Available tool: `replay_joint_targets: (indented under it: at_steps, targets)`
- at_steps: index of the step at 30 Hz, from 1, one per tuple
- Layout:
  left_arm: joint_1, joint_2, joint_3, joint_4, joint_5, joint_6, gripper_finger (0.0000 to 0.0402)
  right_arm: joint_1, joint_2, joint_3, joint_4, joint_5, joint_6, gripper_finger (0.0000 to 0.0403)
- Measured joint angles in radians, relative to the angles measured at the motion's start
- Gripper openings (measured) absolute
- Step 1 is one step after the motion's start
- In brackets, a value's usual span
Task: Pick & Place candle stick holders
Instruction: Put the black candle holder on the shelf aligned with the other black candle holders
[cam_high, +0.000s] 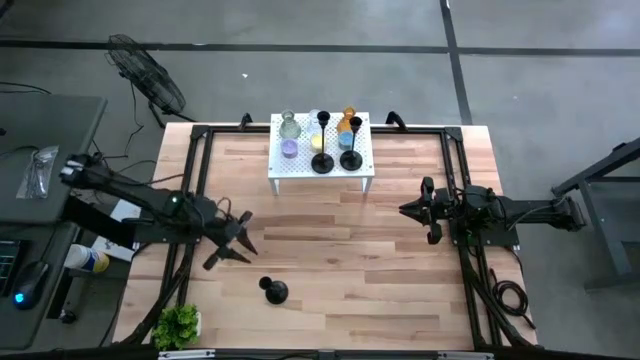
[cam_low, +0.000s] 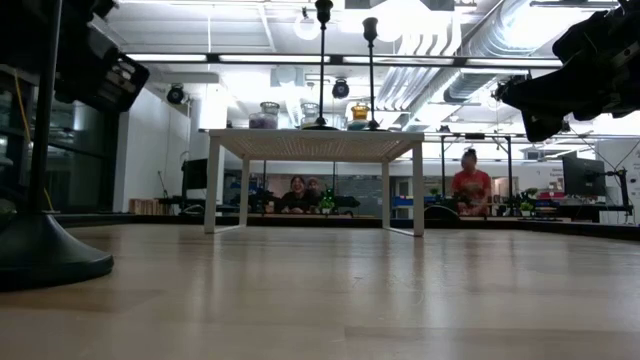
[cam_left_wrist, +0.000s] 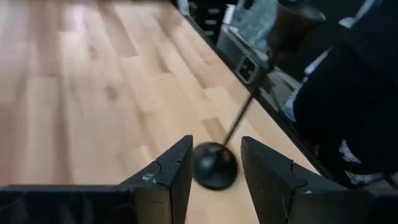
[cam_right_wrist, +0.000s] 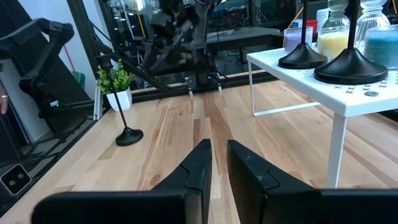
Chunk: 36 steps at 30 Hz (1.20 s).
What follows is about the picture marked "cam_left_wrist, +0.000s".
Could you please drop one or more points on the black wide-base candlestick holder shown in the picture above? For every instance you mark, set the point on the black wide-base candlestick holder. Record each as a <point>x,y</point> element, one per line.
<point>214,165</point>

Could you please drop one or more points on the silver frame bracket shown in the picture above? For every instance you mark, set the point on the silver frame bracket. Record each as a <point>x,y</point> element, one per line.
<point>247,69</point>

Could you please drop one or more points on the person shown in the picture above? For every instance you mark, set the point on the person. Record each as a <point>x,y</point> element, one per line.
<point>351,93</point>

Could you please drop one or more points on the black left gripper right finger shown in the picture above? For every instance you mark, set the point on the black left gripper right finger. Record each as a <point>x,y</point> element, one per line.
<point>273,186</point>

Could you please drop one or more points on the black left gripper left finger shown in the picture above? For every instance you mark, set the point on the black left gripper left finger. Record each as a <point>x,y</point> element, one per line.
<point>161,186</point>

